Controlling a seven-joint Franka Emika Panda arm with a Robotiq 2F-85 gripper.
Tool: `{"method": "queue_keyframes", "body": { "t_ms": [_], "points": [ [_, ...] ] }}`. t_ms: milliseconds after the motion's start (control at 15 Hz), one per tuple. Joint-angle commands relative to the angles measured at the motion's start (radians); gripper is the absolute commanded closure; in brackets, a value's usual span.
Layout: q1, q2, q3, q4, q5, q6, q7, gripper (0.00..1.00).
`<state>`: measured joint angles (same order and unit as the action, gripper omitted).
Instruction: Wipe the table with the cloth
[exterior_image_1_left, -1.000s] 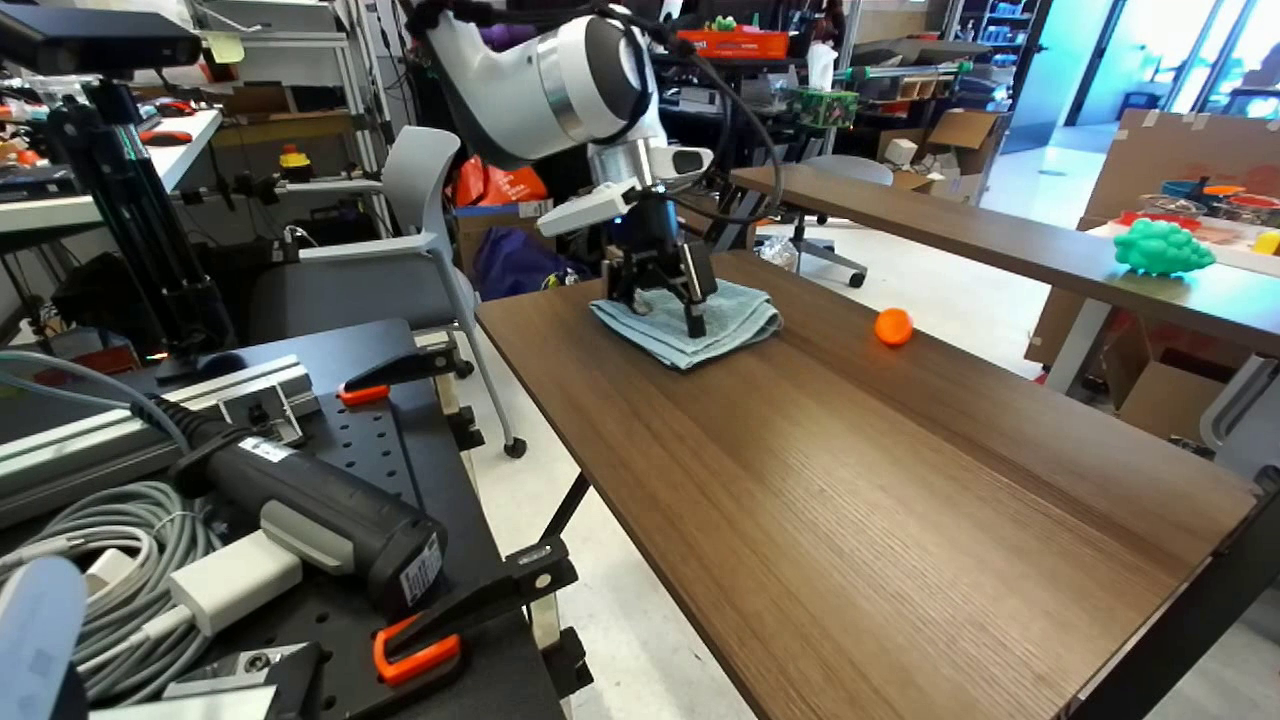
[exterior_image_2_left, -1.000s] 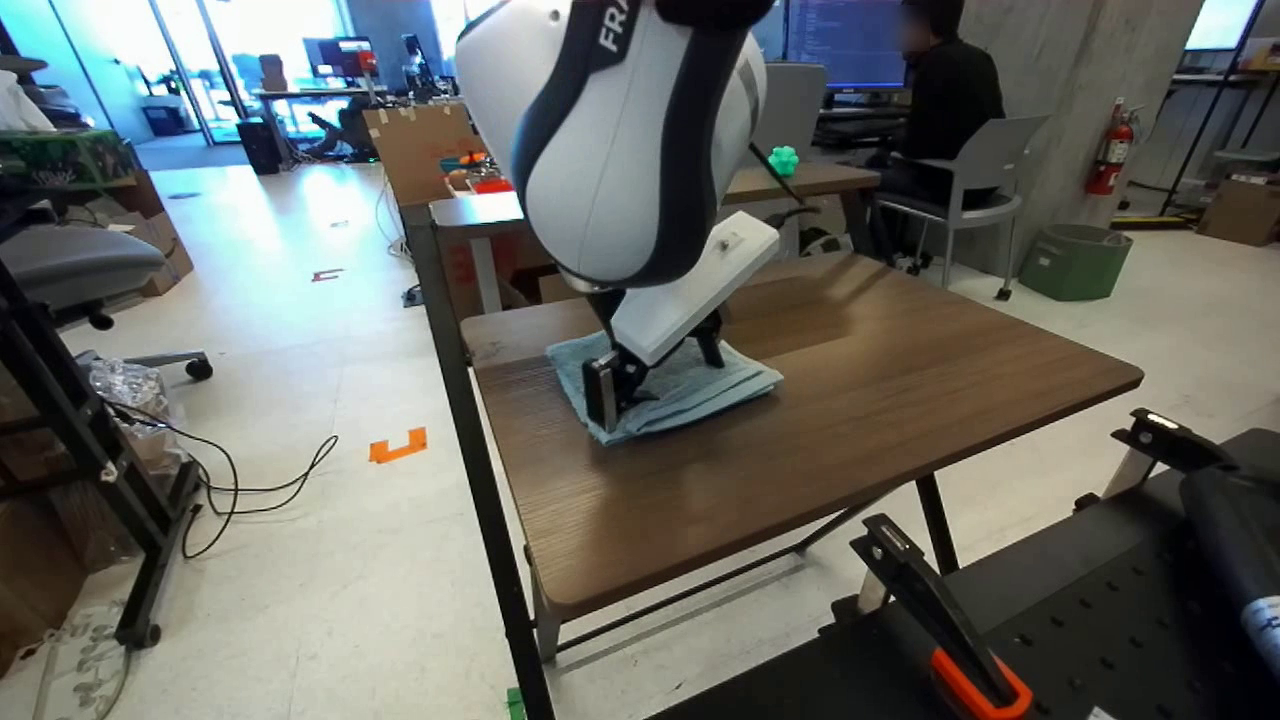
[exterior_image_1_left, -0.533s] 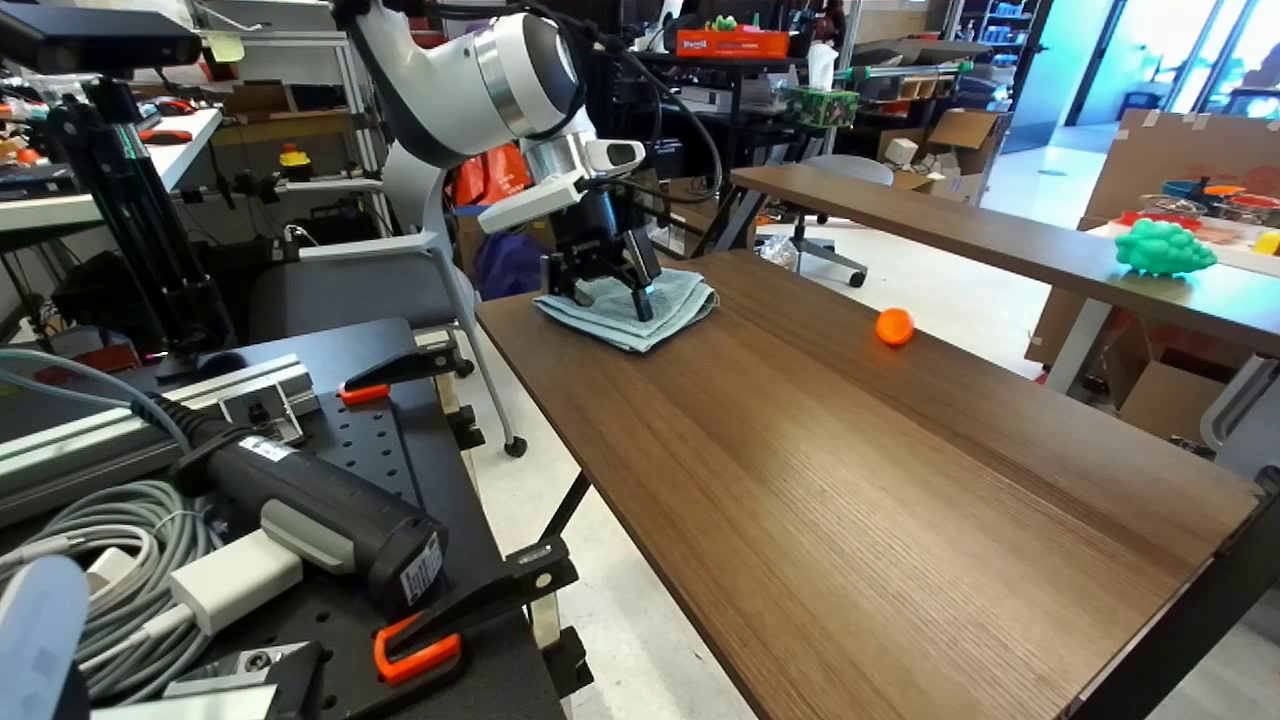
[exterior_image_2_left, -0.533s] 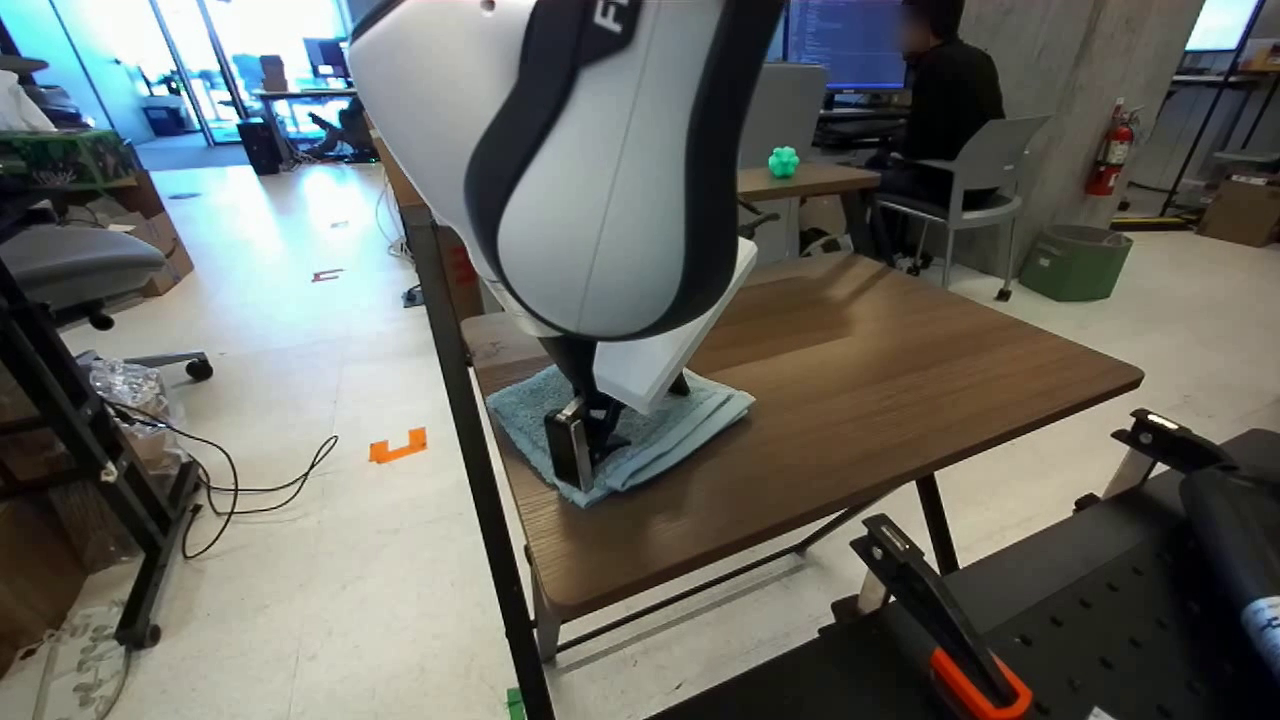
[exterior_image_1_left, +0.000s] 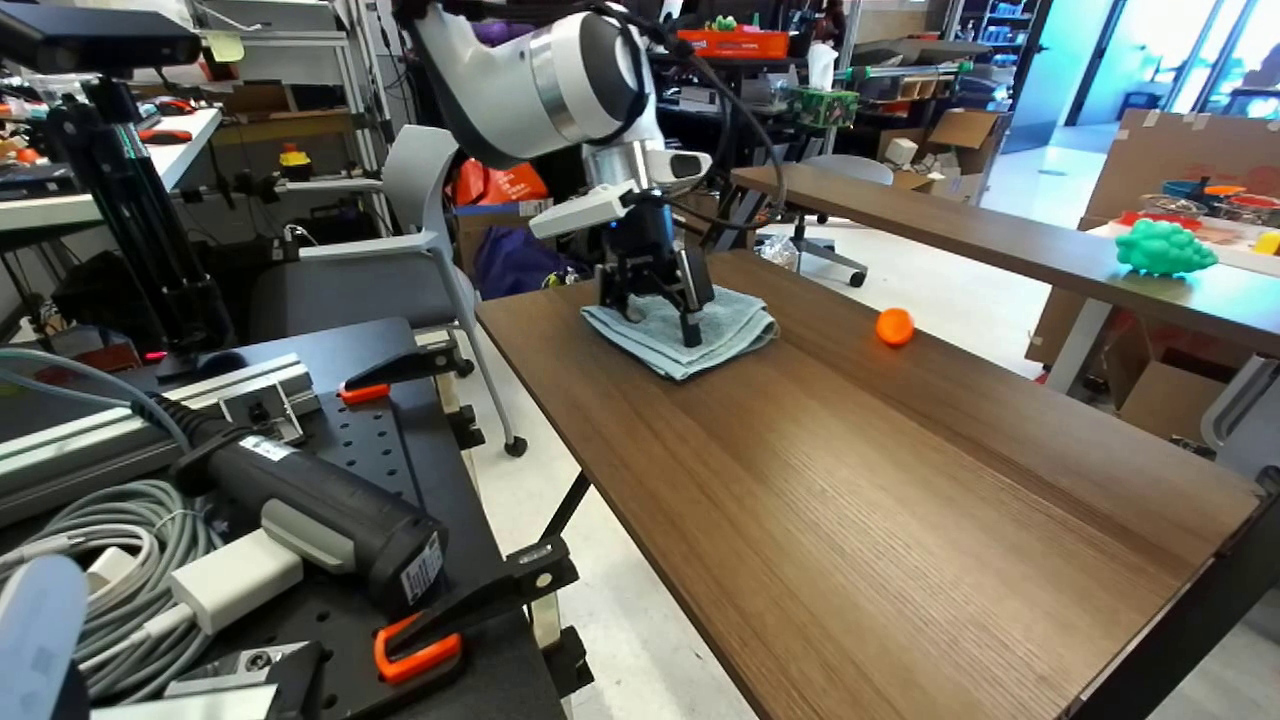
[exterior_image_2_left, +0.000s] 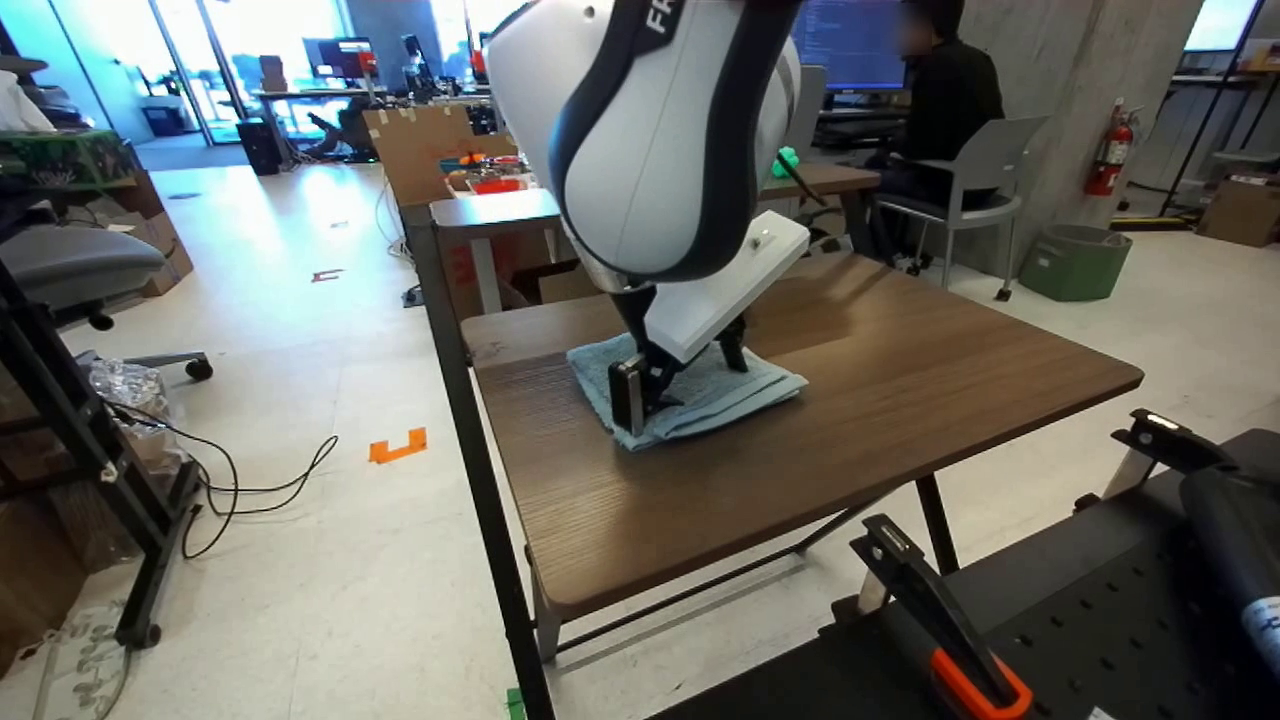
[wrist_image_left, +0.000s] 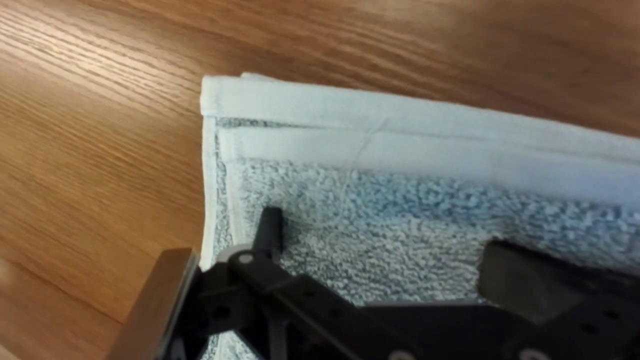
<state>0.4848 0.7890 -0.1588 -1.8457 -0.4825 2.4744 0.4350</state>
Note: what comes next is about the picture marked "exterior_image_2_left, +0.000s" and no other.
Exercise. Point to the seated person in black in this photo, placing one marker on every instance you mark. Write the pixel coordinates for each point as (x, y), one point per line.
(950, 93)

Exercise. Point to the brown wooden table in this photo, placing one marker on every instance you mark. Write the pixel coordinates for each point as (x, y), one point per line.
(498, 534)

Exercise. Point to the large dark monitor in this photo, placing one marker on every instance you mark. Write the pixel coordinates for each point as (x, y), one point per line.
(860, 41)

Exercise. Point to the grey padded office chair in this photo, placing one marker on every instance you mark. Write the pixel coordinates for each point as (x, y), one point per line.
(73, 261)

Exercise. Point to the tray of colourful toys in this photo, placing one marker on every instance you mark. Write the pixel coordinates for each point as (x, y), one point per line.
(484, 177)

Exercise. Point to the black waste bin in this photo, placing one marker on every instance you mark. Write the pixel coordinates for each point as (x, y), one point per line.
(262, 144)

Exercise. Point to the brown cardboard panel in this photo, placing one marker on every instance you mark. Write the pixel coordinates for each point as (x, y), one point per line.
(426, 154)

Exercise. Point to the red fire extinguisher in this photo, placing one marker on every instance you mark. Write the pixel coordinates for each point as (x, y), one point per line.
(1111, 154)

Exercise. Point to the distant desk monitor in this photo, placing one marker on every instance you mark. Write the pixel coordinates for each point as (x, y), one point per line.
(340, 57)

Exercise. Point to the green plastic bin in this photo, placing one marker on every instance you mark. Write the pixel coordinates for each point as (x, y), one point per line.
(1073, 264)

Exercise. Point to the light blue cloth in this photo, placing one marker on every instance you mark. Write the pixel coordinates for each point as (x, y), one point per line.
(720, 403)

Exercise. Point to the orange floor bracket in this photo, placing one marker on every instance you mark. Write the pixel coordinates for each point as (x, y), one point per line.
(397, 448)

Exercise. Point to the black metal stand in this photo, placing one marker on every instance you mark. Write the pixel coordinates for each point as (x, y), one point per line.
(80, 427)

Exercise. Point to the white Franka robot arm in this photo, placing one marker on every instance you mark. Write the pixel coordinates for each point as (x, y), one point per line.
(640, 175)

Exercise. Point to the wooden table with white legs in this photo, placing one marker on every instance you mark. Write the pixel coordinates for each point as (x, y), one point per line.
(492, 209)

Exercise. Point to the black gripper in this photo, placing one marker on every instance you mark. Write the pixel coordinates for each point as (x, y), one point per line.
(640, 322)

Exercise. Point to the black perforated mounting board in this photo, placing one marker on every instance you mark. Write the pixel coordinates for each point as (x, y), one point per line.
(1105, 625)

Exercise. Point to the green floor marker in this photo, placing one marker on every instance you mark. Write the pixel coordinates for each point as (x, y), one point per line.
(514, 705)

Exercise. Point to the grey plastic chair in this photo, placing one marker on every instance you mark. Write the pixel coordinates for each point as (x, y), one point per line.
(815, 105)
(994, 161)

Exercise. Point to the green spiky ball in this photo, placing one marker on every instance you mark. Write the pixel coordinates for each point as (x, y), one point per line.
(790, 166)

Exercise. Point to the black light stand pole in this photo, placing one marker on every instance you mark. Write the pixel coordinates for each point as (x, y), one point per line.
(1204, 123)

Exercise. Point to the brown cardboard box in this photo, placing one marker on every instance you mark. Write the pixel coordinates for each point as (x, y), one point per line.
(33, 575)
(562, 285)
(160, 246)
(1242, 209)

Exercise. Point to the clear plastic bag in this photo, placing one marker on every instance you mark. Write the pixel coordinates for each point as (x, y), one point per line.
(123, 385)

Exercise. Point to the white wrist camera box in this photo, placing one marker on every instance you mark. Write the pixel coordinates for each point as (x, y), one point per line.
(724, 285)

